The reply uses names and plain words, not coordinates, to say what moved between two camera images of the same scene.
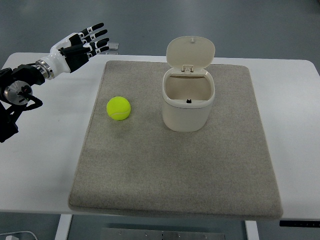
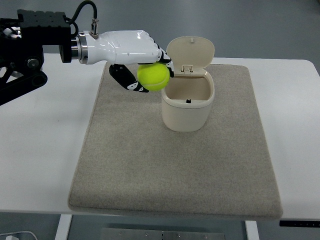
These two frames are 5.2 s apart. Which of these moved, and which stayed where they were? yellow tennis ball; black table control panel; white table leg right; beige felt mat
Moved: yellow tennis ball
Stayed: white table leg right; black table control panel; beige felt mat
